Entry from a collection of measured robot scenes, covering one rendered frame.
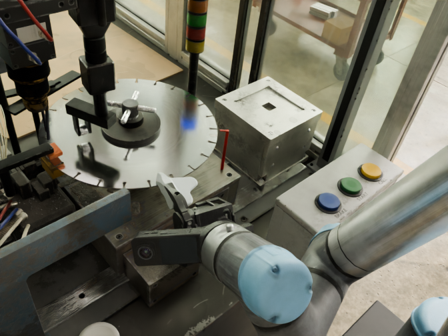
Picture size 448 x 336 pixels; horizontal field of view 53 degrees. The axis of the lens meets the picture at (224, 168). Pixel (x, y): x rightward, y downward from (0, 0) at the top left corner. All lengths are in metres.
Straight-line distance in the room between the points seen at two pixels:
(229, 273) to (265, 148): 0.49
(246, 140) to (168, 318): 0.42
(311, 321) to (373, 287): 1.37
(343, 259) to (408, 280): 1.43
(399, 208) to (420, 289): 1.50
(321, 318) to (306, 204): 0.30
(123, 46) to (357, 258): 1.14
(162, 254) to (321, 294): 0.22
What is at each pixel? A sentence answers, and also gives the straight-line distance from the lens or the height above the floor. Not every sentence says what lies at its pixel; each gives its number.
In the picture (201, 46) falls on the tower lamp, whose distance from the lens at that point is 1.06.
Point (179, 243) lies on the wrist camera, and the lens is 0.63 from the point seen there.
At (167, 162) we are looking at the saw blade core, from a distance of 0.79.
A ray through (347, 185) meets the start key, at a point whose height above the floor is 0.91.
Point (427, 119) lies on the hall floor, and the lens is 2.98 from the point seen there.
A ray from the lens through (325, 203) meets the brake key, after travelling 0.84.
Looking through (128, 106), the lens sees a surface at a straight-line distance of 0.83.
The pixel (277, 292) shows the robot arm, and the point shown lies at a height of 1.08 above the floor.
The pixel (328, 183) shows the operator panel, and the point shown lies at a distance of 0.89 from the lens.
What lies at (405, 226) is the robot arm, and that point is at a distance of 0.53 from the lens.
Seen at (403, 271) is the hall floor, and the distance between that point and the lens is 2.04.
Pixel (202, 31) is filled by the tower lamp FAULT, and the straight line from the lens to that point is 1.05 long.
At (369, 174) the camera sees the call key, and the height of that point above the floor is 0.91.
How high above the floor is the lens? 1.49
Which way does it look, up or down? 43 degrees down
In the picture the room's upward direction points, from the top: 8 degrees clockwise
